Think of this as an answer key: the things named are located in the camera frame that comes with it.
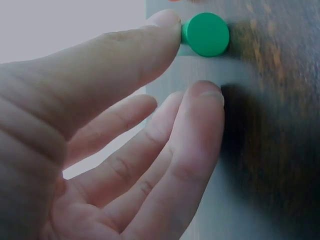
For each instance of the person's left thumb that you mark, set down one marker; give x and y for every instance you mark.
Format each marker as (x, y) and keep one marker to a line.
(112, 62)

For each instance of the person's left hand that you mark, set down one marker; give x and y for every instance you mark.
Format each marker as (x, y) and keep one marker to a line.
(75, 100)

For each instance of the green wooden cylinder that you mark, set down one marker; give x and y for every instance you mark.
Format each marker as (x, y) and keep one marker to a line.
(207, 33)

